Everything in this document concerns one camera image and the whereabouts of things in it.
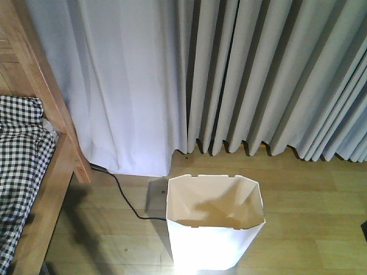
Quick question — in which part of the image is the grey pleated curtain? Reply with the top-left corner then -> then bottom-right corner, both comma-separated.
174,1 -> 366,162

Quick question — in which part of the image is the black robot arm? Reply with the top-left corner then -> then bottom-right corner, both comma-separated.
361,221 -> 367,239

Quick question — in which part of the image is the black white checkered bedding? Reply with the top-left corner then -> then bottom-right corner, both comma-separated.
1,95 -> 57,274

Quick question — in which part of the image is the white curtain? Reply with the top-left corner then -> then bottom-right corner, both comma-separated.
26,1 -> 186,176

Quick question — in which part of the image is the wooden bed frame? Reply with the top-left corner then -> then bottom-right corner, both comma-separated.
1,1 -> 92,274

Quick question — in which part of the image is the black power cord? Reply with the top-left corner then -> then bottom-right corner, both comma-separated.
89,163 -> 167,221

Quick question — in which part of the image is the white plastic trash bin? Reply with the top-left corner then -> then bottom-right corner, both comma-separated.
166,174 -> 266,270

